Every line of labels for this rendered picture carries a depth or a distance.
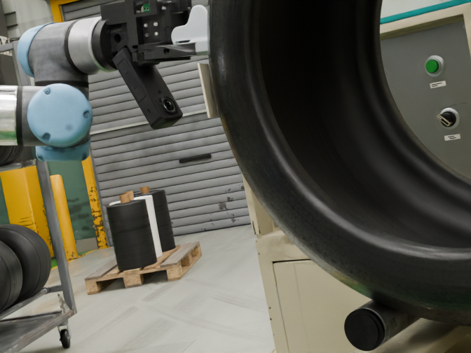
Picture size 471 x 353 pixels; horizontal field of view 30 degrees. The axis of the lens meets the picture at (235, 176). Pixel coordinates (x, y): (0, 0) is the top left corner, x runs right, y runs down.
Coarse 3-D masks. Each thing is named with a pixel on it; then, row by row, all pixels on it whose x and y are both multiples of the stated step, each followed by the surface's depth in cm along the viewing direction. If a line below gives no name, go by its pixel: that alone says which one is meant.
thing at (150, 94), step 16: (128, 48) 114; (128, 64) 113; (128, 80) 114; (144, 80) 113; (160, 80) 115; (144, 96) 113; (160, 96) 114; (144, 112) 113; (160, 112) 112; (176, 112) 114; (160, 128) 114
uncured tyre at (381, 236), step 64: (256, 0) 90; (320, 0) 113; (256, 64) 92; (320, 64) 114; (256, 128) 91; (320, 128) 112; (384, 128) 113; (256, 192) 96; (320, 192) 90; (384, 192) 112; (448, 192) 109; (320, 256) 90; (384, 256) 85; (448, 256) 81; (448, 320) 86
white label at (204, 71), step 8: (200, 64) 95; (200, 72) 94; (208, 72) 98; (200, 80) 95; (208, 80) 97; (208, 88) 96; (208, 96) 96; (208, 104) 95; (216, 104) 98; (208, 112) 95; (216, 112) 98
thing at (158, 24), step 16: (128, 0) 110; (144, 0) 113; (160, 0) 115; (176, 0) 111; (112, 16) 114; (128, 16) 110; (144, 16) 110; (160, 16) 109; (176, 16) 111; (96, 32) 114; (112, 32) 115; (128, 32) 111; (144, 32) 111; (160, 32) 109; (96, 48) 114; (112, 48) 116; (144, 48) 110; (112, 64) 116; (144, 64) 113
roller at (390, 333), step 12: (372, 300) 94; (360, 312) 91; (372, 312) 90; (384, 312) 91; (396, 312) 93; (348, 324) 91; (360, 324) 91; (372, 324) 90; (384, 324) 90; (396, 324) 92; (408, 324) 95; (348, 336) 92; (360, 336) 91; (372, 336) 90; (384, 336) 90; (360, 348) 91; (372, 348) 90
